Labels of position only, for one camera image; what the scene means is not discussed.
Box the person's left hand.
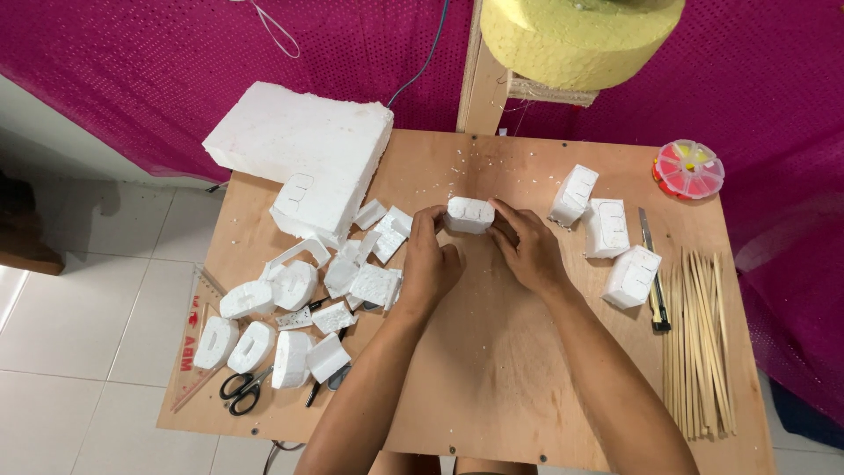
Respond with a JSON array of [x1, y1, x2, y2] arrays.
[[394, 205, 466, 319]]

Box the person's right hand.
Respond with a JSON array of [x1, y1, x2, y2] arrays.
[[487, 197, 576, 300]]

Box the small marked white foam block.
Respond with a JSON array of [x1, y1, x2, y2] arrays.
[[443, 196, 496, 236]]

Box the pile of white foam scraps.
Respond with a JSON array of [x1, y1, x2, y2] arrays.
[[261, 198, 414, 335]]

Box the yellow black utility knife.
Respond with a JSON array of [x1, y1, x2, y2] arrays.
[[637, 207, 673, 333]]

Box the rounded cut foam piece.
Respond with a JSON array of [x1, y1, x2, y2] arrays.
[[271, 330, 315, 389], [227, 321, 277, 375], [269, 260, 319, 312], [193, 316, 241, 371], [219, 280, 277, 320]]

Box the plain rectangular foam piece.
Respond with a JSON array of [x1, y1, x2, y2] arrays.
[[306, 332, 353, 385]]

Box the large white foam slab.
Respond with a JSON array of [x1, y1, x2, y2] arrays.
[[202, 81, 395, 249]]

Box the black pen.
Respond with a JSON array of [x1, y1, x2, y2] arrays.
[[305, 325, 351, 409]]

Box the round clear bead organizer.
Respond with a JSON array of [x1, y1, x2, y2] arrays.
[[652, 139, 725, 201]]

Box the bundle of bamboo skewers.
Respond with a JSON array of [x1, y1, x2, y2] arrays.
[[662, 248, 738, 441]]

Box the person's legs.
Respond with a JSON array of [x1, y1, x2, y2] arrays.
[[369, 451, 539, 475]]

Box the yellow foam cylinder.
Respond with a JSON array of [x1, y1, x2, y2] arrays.
[[479, 0, 687, 92]]

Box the clear triangle ruler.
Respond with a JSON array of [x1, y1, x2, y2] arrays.
[[169, 263, 229, 414]]

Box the magenta mesh cloth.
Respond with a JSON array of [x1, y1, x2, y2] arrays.
[[0, 0, 844, 428]]

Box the dark wooden furniture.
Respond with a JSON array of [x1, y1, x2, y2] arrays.
[[0, 170, 66, 277]]

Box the wooden stand post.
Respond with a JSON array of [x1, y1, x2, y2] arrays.
[[455, 0, 601, 137]]

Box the blue cable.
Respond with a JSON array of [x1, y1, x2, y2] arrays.
[[386, 0, 451, 109]]

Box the black handled scissors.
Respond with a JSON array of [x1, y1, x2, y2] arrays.
[[219, 365, 275, 417]]

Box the dark cable under table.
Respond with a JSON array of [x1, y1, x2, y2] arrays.
[[262, 440, 306, 475]]

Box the white cord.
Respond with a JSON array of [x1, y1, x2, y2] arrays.
[[229, 0, 302, 59]]

